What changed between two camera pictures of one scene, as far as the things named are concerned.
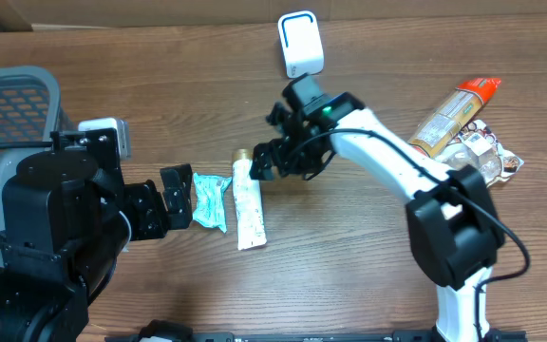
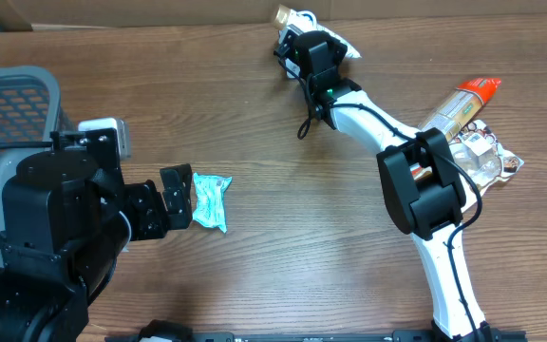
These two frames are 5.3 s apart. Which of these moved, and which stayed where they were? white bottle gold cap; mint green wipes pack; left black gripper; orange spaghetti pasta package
Moved: white bottle gold cap
Stayed: orange spaghetti pasta package; left black gripper; mint green wipes pack
